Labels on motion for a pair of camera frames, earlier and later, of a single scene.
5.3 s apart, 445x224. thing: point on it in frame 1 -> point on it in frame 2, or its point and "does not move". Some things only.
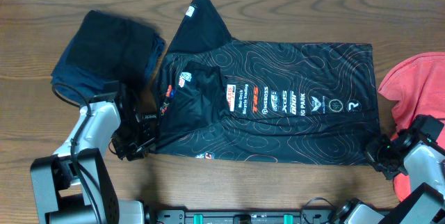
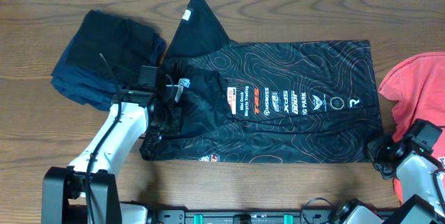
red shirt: [418, 85] does not move
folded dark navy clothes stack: [106, 49] does not move
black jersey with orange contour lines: [229, 99] does not move
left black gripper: [138, 151] -> [176, 125]
